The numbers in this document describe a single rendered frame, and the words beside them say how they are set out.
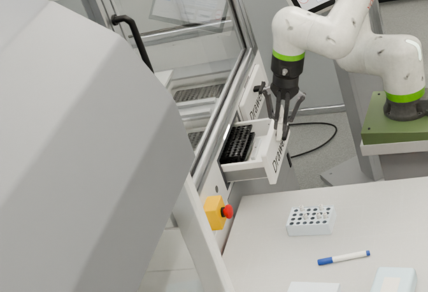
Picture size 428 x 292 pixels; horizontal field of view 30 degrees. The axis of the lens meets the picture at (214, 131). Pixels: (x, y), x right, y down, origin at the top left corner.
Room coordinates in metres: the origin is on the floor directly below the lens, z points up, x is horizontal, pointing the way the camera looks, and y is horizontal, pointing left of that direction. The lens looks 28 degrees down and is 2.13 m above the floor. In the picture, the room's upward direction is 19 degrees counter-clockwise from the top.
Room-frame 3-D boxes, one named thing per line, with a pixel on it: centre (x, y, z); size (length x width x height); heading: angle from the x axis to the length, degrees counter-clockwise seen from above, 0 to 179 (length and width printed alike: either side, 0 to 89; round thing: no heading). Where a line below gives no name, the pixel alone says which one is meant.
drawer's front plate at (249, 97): (2.47, -0.17, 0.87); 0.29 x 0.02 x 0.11; 157
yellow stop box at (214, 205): (1.87, 0.07, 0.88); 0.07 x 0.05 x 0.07; 157
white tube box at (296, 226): (1.82, -0.17, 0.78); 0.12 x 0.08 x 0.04; 63
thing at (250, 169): (2.21, 0.02, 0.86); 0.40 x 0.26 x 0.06; 67
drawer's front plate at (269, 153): (2.13, -0.17, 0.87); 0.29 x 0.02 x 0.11; 157
